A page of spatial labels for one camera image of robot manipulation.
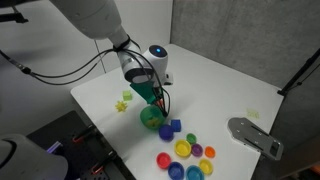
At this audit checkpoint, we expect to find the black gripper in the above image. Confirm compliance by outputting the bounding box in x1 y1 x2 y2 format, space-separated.
151 87 169 118

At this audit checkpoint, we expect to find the green translucent bowl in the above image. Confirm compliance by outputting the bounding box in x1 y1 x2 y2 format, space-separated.
139 104 167 131

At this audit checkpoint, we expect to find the yellow spiky toy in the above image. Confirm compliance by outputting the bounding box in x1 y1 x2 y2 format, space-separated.
114 100 129 113

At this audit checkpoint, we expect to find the small blue cube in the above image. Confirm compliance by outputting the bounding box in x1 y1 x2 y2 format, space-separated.
170 119 183 133

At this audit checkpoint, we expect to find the indigo cup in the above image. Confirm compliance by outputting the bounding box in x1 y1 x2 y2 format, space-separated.
158 124 175 142

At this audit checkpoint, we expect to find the light green cube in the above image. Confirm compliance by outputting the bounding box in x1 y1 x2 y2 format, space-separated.
121 90 134 102

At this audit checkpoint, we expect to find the small green cup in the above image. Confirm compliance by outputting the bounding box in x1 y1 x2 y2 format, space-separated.
185 132 198 145

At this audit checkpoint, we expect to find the large yellow cup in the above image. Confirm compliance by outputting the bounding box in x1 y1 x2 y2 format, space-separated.
173 139 193 159

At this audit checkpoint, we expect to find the red cup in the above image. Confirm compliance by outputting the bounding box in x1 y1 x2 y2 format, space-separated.
155 151 173 170

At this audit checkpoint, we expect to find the small purple cup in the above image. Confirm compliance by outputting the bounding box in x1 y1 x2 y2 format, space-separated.
190 143 204 158

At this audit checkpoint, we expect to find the blue cup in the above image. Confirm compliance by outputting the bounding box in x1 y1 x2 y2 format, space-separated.
167 161 186 180

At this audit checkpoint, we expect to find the small orange cup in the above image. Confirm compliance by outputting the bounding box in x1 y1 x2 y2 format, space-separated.
203 145 217 159

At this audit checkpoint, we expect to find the small yellow cup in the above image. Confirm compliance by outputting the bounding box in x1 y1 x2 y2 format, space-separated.
198 158 214 176

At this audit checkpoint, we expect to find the teal cup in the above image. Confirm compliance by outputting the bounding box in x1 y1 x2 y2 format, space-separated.
185 164 205 180

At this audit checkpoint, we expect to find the yellow sticky note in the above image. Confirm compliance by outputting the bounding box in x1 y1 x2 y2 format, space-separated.
246 108 260 120

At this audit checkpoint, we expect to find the black platform with clamps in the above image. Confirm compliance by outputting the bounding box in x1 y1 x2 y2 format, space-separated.
25 110 136 180

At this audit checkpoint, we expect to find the grey metal plate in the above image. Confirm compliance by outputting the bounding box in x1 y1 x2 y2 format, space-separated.
227 116 285 162

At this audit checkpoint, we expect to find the black vertical pole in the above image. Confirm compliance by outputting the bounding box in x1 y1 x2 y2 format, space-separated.
277 47 320 98

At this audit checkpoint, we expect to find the grey rounded housing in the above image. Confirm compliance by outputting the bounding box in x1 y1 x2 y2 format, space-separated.
0 133 69 180

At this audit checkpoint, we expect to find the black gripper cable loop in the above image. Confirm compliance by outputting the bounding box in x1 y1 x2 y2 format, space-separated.
119 39 172 116

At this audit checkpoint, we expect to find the green printed camera mount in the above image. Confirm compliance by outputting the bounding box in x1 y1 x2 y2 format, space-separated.
129 81 161 105

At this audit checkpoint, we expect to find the black camera bracket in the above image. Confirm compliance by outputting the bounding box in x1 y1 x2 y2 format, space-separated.
0 5 30 25

